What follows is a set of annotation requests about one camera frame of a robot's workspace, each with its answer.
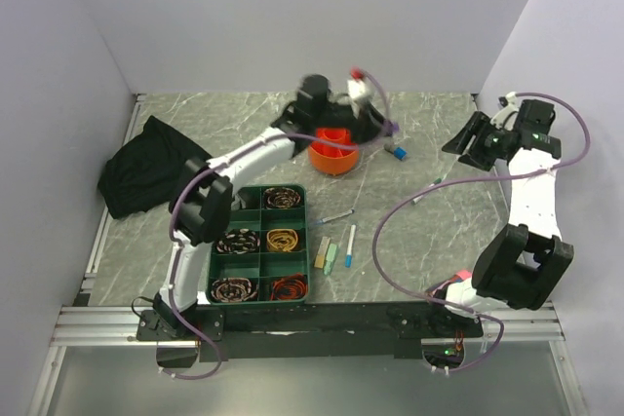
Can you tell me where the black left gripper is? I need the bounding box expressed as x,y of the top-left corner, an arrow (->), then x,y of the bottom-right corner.
313,100 -> 393,146

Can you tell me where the white green marker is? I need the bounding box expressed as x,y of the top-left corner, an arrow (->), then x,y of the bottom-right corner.
411,177 -> 444,206

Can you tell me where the orange round pen holder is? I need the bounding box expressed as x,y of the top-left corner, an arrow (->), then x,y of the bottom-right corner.
308,128 -> 360,175

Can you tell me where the purple black highlighter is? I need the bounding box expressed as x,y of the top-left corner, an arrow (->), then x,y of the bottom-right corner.
383,120 -> 399,137

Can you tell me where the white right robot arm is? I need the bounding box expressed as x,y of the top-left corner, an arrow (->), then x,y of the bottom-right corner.
416,93 -> 574,336

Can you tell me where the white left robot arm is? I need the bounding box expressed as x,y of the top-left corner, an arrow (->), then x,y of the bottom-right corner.
153,69 -> 385,340

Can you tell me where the thin blue-tip pen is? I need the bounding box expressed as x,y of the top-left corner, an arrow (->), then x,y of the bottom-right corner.
311,208 -> 355,226

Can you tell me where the brown patterned rolled band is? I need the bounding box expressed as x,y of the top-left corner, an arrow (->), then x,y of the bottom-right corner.
263,187 -> 301,209

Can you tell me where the tan eraser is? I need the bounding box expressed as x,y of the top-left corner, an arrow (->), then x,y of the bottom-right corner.
314,236 -> 331,269

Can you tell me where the white blue marker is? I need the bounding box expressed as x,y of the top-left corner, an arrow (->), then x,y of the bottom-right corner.
344,224 -> 357,268

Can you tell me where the green eraser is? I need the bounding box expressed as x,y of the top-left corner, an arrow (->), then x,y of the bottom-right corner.
323,243 -> 338,276

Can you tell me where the yellow rolled band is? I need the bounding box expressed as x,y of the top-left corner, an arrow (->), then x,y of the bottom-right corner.
266,229 -> 300,253

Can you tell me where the green compartment tray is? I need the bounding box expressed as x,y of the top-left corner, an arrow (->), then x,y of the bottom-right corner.
206,184 -> 311,306

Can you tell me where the orange black rolled band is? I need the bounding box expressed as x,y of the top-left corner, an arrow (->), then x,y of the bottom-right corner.
270,273 -> 308,301

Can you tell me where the pink patterned rolled band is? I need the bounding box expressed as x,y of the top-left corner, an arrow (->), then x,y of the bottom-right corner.
210,278 -> 257,303

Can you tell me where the black cloth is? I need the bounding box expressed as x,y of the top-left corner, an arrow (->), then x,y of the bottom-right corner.
97,116 -> 211,219

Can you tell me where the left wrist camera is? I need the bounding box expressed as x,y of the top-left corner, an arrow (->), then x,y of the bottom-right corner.
347,67 -> 372,115

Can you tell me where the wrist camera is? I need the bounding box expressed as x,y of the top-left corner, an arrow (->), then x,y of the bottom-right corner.
347,67 -> 372,115
490,92 -> 520,131

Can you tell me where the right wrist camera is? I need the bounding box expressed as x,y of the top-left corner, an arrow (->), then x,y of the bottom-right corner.
490,92 -> 520,131

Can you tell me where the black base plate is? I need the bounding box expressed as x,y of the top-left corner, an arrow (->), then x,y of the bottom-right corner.
135,302 -> 485,363

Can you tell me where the aluminium rail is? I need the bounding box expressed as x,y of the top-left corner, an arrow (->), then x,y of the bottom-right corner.
50,303 -> 565,347

